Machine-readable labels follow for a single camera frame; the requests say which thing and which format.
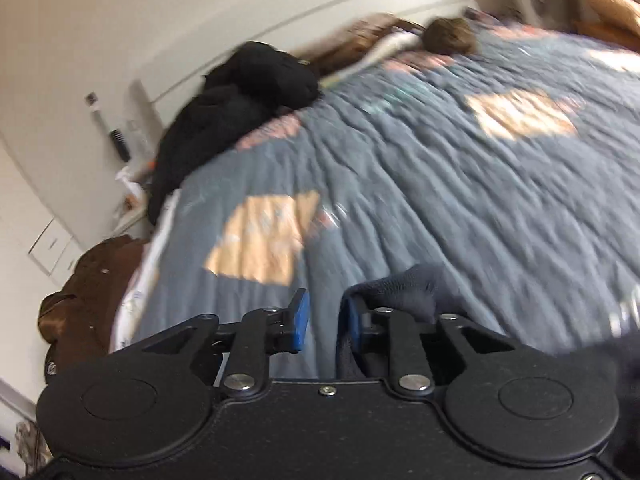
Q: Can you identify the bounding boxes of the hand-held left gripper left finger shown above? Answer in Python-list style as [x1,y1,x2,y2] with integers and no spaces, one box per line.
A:
[131,288,311,395]

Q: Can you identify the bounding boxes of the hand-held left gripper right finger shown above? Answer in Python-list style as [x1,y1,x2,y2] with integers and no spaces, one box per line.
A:
[341,294,525,395]

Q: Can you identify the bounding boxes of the dark navy sweatshirt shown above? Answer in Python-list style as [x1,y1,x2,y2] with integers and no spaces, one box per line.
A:
[336,263,473,381]

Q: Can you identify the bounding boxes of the blue-grey printed quilt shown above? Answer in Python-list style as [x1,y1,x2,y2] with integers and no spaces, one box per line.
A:
[110,15,640,386]

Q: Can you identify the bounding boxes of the brown coat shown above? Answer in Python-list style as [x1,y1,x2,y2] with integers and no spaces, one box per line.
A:
[39,236,151,376]

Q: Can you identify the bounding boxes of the black jacket pile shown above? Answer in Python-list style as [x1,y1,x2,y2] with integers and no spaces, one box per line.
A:
[148,41,321,226]

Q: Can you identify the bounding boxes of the black hair brush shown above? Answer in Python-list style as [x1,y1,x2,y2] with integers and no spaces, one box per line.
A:
[109,129,132,162]

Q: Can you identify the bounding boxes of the tabby cat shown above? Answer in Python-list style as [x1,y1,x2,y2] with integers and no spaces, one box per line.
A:
[422,17,478,56]

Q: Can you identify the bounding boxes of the white headboard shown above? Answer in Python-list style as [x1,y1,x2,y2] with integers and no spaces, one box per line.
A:
[130,0,476,126]

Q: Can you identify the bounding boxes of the beige waffle blanket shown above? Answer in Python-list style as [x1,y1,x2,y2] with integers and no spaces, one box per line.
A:
[582,0,640,36]

